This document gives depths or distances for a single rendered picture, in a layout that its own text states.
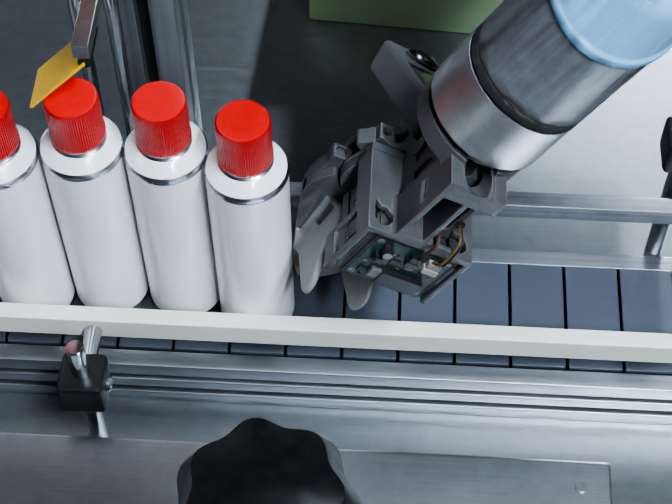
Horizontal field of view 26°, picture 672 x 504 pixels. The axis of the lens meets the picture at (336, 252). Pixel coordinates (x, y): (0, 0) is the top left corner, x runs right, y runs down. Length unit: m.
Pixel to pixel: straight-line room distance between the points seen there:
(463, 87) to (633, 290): 0.31
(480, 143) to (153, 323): 0.29
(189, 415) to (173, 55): 0.25
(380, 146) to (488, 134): 0.10
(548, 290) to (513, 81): 0.30
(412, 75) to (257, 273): 0.16
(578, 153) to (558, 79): 0.43
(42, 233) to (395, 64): 0.25
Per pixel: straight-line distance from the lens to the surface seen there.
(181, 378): 1.01
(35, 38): 1.26
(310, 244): 0.93
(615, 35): 0.72
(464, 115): 0.78
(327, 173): 0.89
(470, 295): 1.02
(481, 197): 0.80
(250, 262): 0.92
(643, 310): 1.03
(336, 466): 0.64
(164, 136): 0.86
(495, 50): 0.76
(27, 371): 1.03
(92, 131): 0.88
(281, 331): 0.96
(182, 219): 0.91
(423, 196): 0.81
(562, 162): 1.16
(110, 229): 0.94
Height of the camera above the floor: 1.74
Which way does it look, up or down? 56 degrees down
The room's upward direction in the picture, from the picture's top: straight up
